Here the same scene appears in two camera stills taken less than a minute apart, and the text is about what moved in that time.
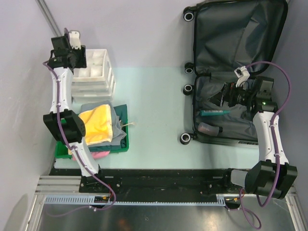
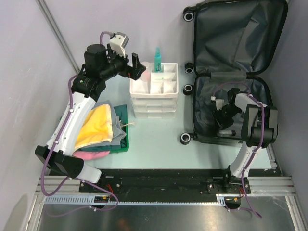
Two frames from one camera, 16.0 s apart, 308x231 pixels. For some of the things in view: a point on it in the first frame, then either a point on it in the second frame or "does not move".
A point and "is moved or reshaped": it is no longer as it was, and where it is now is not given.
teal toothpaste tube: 206,113 -> 158,61
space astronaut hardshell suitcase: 228,34 does not move
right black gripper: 229,91 -> 222,123
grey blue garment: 118,133 does not move
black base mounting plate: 152,181 does not move
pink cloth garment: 96,154 does not move
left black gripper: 82,62 -> 130,71
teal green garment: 121,112 does not move
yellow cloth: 98,124 does not move
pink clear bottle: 211,130 -> 146,76
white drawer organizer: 96,83 is moved or reshaped
